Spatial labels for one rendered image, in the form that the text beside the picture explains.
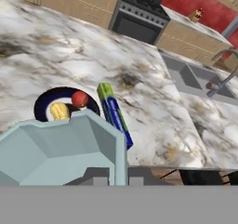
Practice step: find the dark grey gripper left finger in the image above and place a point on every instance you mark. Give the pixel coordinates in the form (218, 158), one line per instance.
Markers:
(97, 173)

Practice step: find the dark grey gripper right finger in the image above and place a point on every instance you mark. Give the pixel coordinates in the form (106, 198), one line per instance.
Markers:
(139, 173)

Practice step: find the pale blue tupperware container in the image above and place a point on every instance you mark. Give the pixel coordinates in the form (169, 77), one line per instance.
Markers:
(59, 150)

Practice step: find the blue green aluminum foil box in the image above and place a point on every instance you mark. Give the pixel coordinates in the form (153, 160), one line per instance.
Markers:
(116, 116)

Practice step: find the dark blue rimmed plate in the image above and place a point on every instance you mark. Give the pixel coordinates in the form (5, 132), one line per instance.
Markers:
(59, 94)

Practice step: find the tan base cabinet run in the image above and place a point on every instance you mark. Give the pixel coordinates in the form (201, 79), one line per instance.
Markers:
(192, 38)
(77, 1)

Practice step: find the dark stool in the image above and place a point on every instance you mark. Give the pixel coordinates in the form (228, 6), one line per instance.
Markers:
(201, 177)

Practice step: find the grey sink basin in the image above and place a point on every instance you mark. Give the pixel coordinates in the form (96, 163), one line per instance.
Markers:
(192, 77)

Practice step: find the grey sink faucet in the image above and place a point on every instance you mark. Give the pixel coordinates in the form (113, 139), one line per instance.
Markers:
(221, 82)

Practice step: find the black and grey stove oven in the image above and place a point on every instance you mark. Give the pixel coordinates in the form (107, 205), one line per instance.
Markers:
(139, 17)

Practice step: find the small brown and red object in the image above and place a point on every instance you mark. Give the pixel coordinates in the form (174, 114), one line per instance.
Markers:
(196, 15)

